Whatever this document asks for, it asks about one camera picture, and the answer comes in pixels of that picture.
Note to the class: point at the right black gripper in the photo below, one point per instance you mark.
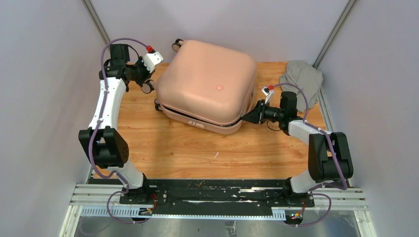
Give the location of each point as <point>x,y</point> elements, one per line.
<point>257,114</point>

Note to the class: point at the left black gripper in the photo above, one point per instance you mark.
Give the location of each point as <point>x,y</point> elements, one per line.
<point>147,74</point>

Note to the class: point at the pink suitcase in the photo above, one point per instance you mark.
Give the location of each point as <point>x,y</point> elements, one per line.
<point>207,86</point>

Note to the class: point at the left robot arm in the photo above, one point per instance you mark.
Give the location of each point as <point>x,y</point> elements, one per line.
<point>106,149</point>

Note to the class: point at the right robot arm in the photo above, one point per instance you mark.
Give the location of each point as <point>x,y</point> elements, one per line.
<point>329,158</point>

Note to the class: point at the grey crumpled cloth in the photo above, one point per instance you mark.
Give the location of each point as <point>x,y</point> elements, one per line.
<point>304,80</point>

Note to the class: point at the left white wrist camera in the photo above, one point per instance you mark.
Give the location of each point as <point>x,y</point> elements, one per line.
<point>151,60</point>

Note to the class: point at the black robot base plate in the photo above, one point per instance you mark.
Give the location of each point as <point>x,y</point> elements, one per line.
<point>216,197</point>

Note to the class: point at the aluminium frame rail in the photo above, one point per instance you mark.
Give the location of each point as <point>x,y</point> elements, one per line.
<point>336,212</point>

